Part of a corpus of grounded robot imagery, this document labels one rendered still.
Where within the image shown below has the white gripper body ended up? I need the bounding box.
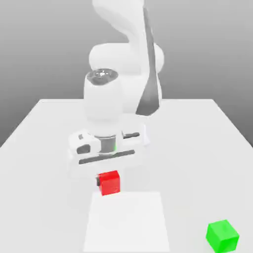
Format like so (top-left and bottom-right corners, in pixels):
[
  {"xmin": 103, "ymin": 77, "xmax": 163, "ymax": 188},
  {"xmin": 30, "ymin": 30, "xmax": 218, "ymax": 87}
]
[{"xmin": 69, "ymin": 147, "xmax": 143, "ymax": 176}]

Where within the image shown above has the small red cube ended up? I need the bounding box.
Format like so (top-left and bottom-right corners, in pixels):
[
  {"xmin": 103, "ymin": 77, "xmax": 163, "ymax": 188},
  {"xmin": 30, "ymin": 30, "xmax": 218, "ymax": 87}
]
[{"xmin": 98, "ymin": 170, "xmax": 121, "ymax": 197}]

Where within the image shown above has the small green cube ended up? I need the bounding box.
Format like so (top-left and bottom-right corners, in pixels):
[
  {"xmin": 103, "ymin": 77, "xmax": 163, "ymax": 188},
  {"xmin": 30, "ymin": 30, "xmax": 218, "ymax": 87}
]
[{"xmin": 205, "ymin": 219, "xmax": 240, "ymax": 253}]

